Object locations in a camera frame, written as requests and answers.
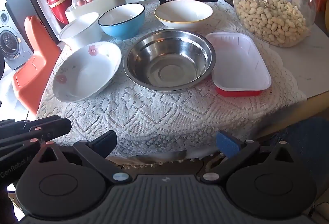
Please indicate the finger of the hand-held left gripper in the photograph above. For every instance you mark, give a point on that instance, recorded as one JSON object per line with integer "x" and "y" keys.
{"x": 56, "y": 125}
{"x": 23, "y": 144}

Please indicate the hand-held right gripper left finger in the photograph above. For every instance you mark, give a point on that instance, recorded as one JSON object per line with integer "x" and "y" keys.
{"x": 105, "y": 144}

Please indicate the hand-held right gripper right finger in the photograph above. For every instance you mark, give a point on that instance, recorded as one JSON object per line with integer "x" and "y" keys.
{"x": 227, "y": 143}

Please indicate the plain white bowl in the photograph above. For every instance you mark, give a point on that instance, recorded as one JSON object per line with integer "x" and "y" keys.
{"x": 82, "y": 33}

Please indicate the stainless steel bowl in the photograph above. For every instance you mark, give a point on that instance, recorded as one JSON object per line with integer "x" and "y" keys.
{"x": 167, "y": 64}

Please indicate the blue bowl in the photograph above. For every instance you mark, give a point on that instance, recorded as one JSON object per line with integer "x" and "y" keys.
{"x": 115, "y": 31}

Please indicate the white bowl with yellow rim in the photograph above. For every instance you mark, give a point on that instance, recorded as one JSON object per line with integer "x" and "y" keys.
{"x": 182, "y": 13}

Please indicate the white lace tablecloth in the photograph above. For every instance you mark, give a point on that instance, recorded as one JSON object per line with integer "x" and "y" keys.
{"x": 154, "y": 116}

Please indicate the orange plastic stool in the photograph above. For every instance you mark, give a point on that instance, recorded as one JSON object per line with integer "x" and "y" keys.
{"x": 36, "y": 64}

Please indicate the red and white plastic container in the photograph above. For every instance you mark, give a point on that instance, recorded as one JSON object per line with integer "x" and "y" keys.
{"x": 236, "y": 61}

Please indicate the grey washing machine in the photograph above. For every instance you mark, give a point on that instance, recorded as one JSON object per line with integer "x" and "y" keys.
{"x": 10, "y": 41}

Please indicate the glass jar of peanuts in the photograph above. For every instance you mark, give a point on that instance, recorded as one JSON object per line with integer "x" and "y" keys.
{"x": 270, "y": 15}

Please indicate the cream oval container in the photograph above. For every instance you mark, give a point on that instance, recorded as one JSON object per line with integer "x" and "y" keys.
{"x": 113, "y": 1}

